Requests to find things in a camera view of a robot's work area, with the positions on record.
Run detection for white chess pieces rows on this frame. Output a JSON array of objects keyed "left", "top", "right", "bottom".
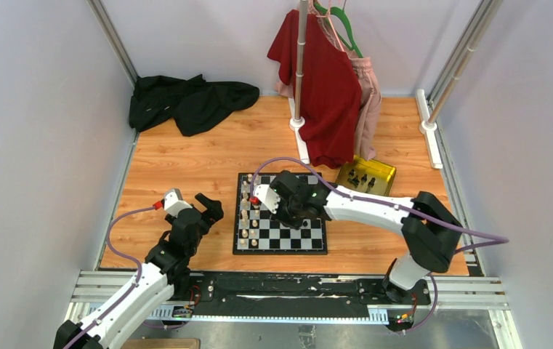
[{"left": 235, "top": 173, "right": 260, "bottom": 252}]

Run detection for purple cable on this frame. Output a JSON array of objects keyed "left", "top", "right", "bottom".
[
  {"left": 249, "top": 156, "right": 510, "bottom": 333},
  {"left": 62, "top": 201, "right": 164, "bottom": 349}
]

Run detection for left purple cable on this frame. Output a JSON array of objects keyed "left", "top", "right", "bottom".
[{"left": 62, "top": 201, "right": 164, "bottom": 349}]

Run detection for green clothes hanger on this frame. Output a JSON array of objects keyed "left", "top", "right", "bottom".
[{"left": 312, "top": 1, "right": 363, "bottom": 58}]

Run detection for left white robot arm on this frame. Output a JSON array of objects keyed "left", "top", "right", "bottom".
[{"left": 53, "top": 189, "right": 224, "bottom": 348}]

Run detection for black cloth pile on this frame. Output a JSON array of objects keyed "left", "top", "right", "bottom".
[{"left": 128, "top": 74, "right": 260, "bottom": 137}]

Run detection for black white chess board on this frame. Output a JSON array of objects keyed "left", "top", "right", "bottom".
[{"left": 233, "top": 172, "right": 328, "bottom": 255}]

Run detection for right white rack foot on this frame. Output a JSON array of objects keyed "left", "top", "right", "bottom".
[{"left": 415, "top": 0, "right": 503, "bottom": 169}]

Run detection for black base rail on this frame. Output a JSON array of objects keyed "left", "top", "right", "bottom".
[{"left": 167, "top": 271, "right": 432, "bottom": 320}]

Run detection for red shirt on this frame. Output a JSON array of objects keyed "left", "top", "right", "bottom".
[{"left": 267, "top": 9, "right": 364, "bottom": 169}]

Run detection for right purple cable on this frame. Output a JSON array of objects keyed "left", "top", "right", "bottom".
[{"left": 249, "top": 156, "right": 510, "bottom": 333}]

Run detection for yellow metal tin box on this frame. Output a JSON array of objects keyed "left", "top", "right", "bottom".
[{"left": 335, "top": 156, "right": 397, "bottom": 196}]

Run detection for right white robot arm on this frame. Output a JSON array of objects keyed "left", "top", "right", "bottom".
[{"left": 252, "top": 170, "right": 461, "bottom": 304}]

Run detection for white clothes rack stand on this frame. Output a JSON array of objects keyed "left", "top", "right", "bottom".
[{"left": 288, "top": 0, "right": 310, "bottom": 164}]

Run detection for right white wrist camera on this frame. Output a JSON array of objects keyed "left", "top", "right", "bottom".
[{"left": 253, "top": 184, "right": 280, "bottom": 214}]

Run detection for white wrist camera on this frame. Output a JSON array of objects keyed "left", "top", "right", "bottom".
[
  {"left": 253, "top": 184, "right": 280, "bottom": 214},
  {"left": 163, "top": 188, "right": 193, "bottom": 217}
]

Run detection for pink garment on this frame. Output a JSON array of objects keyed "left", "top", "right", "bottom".
[{"left": 274, "top": 0, "right": 383, "bottom": 162}]

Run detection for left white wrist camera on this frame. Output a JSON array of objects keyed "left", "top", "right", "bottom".
[{"left": 163, "top": 188, "right": 193, "bottom": 217}]

